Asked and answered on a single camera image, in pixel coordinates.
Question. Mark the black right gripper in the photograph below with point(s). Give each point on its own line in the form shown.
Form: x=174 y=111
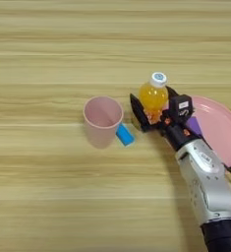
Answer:
x=176 y=133

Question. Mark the orange juice bottle white cap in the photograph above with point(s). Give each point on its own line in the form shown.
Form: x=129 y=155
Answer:
x=153 y=96

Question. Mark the purple block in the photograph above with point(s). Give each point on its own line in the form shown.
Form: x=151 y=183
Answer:
x=194 y=126

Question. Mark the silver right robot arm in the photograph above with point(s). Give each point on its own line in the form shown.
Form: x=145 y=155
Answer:
x=205 y=183

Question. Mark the small black box white label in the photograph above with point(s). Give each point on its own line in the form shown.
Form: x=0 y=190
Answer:
x=181 y=108

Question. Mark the blue block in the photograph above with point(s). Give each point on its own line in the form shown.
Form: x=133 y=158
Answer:
x=125 y=134

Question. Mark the pink plastic cup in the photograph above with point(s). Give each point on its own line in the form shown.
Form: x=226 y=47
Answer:
x=102 y=121

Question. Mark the pink plastic plate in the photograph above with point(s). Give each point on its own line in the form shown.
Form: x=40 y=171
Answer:
x=218 y=131

